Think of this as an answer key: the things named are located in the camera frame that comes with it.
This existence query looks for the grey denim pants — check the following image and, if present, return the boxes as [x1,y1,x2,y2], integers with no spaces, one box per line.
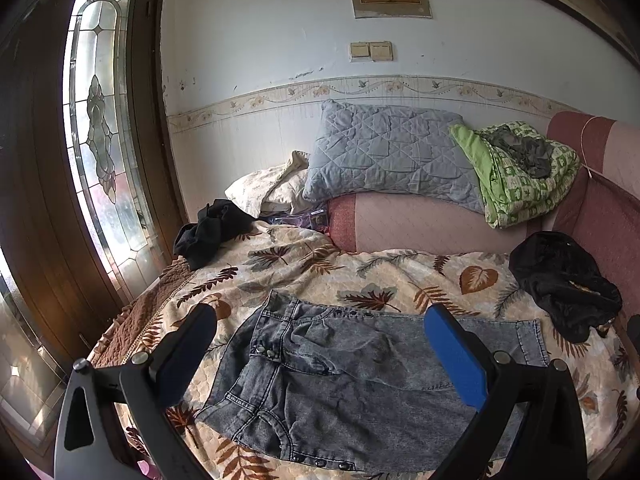
[201,290,522,474]

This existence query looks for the black garment on right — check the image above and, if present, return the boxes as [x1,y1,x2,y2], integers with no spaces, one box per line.
[509,231,623,344]

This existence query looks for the black garment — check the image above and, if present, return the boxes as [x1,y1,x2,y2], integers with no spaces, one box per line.
[509,231,623,344]
[172,198,255,271]

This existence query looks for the black garment on left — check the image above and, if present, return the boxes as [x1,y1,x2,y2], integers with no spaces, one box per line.
[172,198,255,271]

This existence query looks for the leaf pattern fleece blanket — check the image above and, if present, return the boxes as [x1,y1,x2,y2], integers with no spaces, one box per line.
[90,222,639,479]

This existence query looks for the cream pillow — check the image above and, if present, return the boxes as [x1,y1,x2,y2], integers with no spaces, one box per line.
[224,151,314,218]

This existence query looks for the pink maroon sofa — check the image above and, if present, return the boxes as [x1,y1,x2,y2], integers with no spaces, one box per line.
[329,112,639,320]

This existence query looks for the green patterned folded blanket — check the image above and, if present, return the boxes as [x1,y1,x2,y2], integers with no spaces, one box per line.
[449,122,580,229]

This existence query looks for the grey cloth on blanket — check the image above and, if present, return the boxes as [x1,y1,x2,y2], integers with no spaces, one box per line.
[484,125,553,179]

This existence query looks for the grey quilted pillow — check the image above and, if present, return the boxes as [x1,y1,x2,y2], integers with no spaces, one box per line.
[303,100,484,214]

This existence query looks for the beige wall switch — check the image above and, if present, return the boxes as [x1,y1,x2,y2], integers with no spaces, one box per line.
[349,41,394,62]

